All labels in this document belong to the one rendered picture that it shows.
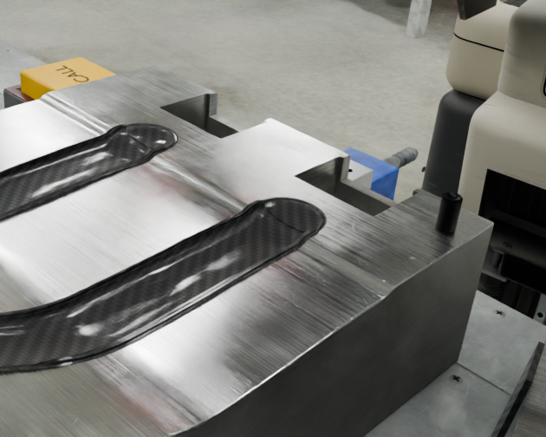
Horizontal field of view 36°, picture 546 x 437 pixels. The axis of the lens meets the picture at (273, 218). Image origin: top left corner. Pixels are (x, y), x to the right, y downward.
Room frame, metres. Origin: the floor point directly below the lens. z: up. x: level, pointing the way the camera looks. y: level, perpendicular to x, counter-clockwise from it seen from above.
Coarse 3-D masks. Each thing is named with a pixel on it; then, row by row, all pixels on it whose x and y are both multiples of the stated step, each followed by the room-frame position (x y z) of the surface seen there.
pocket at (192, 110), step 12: (204, 96) 0.49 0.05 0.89; (216, 96) 0.49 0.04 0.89; (168, 108) 0.47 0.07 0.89; (180, 108) 0.48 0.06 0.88; (192, 108) 0.48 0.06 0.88; (204, 108) 0.49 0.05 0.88; (216, 108) 0.49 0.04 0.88; (192, 120) 0.48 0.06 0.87; (204, 120) 0.49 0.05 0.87; (216, 120) 0.49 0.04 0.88; (228, 120) 0.49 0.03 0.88; (216, 132) 0.49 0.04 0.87; (228, 132) 0.48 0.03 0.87
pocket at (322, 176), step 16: (336, 160) 0.42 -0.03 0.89; (304, 176) 0.40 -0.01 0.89; (320, 176) 0.41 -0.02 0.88; (336, 176) 0.42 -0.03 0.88; (336, 192) 0.42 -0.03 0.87; (352, 192) 0.41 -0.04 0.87; (368, 192) 0.41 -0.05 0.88; (416, 192) 0.39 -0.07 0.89; (368, 208) 0.41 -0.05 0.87; (384, 208) 0.40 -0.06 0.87
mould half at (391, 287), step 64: (0, 128) 0.42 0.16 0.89; (64, 128) 0.43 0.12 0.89; (192, 128) 0.44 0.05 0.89; (256, 128) 0.45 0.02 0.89; (128, 192) 0.36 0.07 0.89; (192, 192) 0.37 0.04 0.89; (256, 192) 0.37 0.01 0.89; (320, 192) 0.38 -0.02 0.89; (0, 256) 0.30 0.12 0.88; (64, 256) 0.31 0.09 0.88; (128, 256) 0.31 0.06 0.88; (320, 256) 0.32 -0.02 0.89; (384, 256) 0.32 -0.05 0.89; (448, 256) 0.33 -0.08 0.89; (192, 320) 0.27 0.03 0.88; (256, 320) 0.27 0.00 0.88; (320, 320) 0.28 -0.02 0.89; (384, 320) 0.30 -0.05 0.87; (448, 320) 0.35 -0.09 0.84; (0, 384) 0.20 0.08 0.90; (64, 384) 0.22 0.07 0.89; (128, 384) 0.23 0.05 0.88; (192, 384) 0.23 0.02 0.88; (256, 384) 0.24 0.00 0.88; (320, 384) 0.27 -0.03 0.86; (384, 384) 0.31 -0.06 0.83
